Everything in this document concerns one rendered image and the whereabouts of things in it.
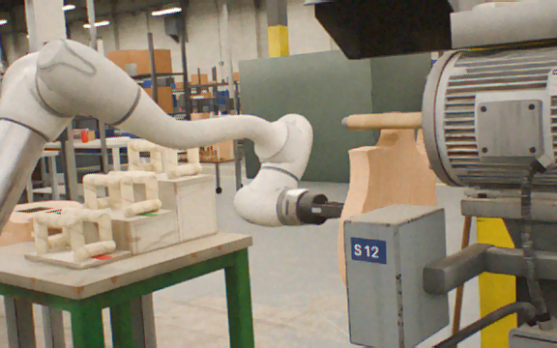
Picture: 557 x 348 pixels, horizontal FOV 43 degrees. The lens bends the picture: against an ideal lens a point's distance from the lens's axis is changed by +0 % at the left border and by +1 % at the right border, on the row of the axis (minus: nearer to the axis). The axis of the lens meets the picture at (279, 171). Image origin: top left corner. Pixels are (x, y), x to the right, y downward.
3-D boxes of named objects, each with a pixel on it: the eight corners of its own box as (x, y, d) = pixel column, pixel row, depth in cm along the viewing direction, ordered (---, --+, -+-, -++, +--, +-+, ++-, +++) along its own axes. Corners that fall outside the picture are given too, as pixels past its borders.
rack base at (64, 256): (133, 255, 180) (133, 250, 180) (83, 269, 168) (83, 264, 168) (72, 246, 197) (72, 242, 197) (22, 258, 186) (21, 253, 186)
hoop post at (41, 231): (51, 252, 185) (48, 217, 184) (41, 255, 182) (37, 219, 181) (44, 251, 187) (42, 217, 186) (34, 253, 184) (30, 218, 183)
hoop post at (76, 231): (89, 259, 174) (85, 221, 173) (77, 262, 172) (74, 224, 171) (81, 257, 176) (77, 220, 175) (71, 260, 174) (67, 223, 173)
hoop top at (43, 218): (86, 228, 173) (85, 215, 173) (74, 230, 170) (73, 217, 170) (42, 223, 186) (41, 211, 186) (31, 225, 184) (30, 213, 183)
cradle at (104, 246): (119, 250, 179) (117, 239, 179) (80, 261, 171) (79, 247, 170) (110, 249, 182) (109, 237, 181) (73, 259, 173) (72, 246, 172)
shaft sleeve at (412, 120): (434, 126, 136) (432, 109, 135) (427, 130, 134) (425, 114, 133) (357, 128, 148) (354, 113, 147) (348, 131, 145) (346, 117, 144)
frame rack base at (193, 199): (219, 232, 203) (214, 174, 201) (180, 243, 192) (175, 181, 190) (157, 226, 220) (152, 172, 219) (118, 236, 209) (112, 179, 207)
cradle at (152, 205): (164, 210, 191) (163, 198, 190) (131, 217, 182) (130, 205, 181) (156, 209, 193) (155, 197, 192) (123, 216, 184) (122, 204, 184)
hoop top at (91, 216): (113, 222, 179) (112, 210, 179) (103, 224, 177) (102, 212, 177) (69, 217, 192) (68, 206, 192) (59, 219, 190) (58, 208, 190)
